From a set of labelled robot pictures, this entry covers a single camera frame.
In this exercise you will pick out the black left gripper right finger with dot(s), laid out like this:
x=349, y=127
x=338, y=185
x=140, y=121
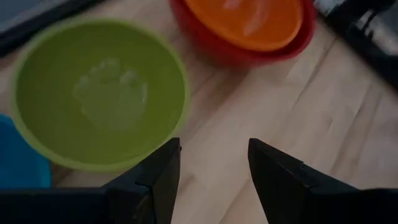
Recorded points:
x=286, y=193

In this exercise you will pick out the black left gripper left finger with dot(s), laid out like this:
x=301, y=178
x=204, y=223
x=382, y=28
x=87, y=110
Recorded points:
x=152, y=193

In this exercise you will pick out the green plastic bowl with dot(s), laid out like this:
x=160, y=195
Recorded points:
x=99, y=93

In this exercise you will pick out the blue plastic bowl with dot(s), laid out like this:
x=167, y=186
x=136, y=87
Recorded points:
x=18, y=158

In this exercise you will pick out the large red plastic bowl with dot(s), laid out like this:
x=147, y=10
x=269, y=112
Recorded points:
x=217, y=49

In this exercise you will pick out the orange plastic bowl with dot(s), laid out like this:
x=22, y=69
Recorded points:
x=248, y=21

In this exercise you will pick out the black table edge rail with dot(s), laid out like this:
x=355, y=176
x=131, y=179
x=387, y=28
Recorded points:
x=37, y=28

